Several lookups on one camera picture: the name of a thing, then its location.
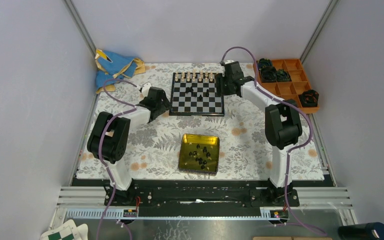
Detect black white chess board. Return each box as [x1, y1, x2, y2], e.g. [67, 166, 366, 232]
[169, 80, 225, 117]

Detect row of white chess pieces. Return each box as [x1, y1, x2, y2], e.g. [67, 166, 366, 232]
[172, 70, 219, 83]

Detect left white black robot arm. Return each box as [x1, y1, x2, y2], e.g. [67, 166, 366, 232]
[86, 86, 171, 206]

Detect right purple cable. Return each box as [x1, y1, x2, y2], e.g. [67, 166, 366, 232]
[220, 46, 329, 237]

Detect orange compartment organizer tray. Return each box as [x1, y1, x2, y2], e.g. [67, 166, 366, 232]
[253, 59, 319, 114]

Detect black chess pieces in tray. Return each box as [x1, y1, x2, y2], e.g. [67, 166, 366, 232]
[184, 143, 212, 171]

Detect black coiled part middle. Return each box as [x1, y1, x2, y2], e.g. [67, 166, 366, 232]
[260, 66, 277, 83]

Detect yellow metal tray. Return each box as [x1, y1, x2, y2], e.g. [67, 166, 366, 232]
[178, 133, 220, 175]

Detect green white checkered paper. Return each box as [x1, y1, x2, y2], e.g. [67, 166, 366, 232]
[40, 219, 89, 240]

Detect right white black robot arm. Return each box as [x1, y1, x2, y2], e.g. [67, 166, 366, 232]
[215, 60, 303, 207]

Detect black mounting base rail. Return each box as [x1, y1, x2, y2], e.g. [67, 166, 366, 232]
[104, 179, 300, 208]

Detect black cylinder bottle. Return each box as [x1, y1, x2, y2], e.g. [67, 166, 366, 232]
[338, 222, 384, 240]

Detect black coiled part top left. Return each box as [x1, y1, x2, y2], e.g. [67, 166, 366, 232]
[257, 58, 273, 70]

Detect black part at tray edge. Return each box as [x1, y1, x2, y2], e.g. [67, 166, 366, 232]
[298, 89, 319, 108]

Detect black coiled part in organizer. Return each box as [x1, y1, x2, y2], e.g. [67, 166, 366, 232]
[276, 69, 292, 82]

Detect floral patterned table mat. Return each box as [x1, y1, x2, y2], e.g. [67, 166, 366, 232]
[76, 62, 325, 181]

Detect blue yellow cloth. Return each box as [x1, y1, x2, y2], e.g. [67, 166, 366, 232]
[94, 49, 146, 94]

